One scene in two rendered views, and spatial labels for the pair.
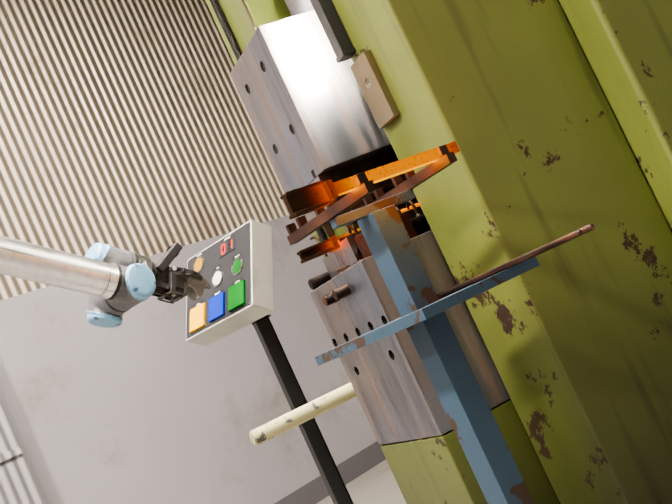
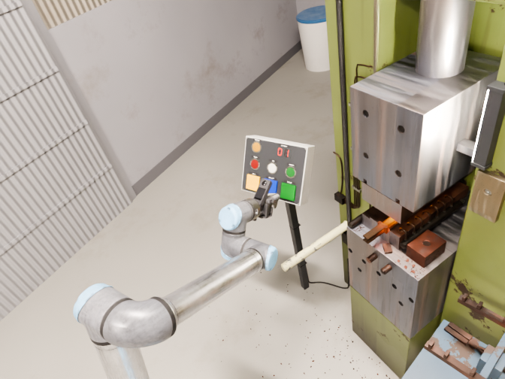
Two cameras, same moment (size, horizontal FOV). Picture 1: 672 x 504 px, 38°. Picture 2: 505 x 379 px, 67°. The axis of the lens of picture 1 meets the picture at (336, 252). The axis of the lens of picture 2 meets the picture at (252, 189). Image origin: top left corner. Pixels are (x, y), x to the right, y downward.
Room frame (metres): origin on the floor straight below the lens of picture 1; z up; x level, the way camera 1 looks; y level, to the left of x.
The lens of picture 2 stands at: (1.52, 0.46, 2.19)
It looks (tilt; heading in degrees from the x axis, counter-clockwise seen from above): 40 degrees down; 1
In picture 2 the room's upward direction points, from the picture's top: 15 degrees counter-clockwise
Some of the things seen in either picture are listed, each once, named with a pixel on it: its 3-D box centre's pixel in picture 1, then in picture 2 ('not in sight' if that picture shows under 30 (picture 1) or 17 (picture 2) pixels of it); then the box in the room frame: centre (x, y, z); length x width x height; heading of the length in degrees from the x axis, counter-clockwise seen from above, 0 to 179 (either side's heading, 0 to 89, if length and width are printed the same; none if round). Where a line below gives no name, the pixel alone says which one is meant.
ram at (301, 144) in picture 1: (346, 89); (433, 128); (2.59, -0.21, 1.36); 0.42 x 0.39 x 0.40; 114
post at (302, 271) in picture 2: (311, 435); (295, 233); (3.02, 0.30, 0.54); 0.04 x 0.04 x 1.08; 24
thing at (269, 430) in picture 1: (320, 405); (316, 245); (2.83, 0.22, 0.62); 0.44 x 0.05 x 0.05; 114
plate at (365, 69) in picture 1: (374, 89); (488, 195); (2.31, -0.25, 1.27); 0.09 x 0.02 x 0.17; 24
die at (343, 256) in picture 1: (404, 231); (414, 204); (2.63, -0.19, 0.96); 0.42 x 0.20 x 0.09; 114
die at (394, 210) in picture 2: (379, 177); (417, 177); (2.63, -0.19, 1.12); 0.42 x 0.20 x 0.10; 114
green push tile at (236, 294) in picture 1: (238, 296); (288, 191); (2.87, 0.31, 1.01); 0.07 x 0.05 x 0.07; 49
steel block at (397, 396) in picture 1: (459, 316); (421, 250); (2.59, -0.22, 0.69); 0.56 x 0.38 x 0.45; 114
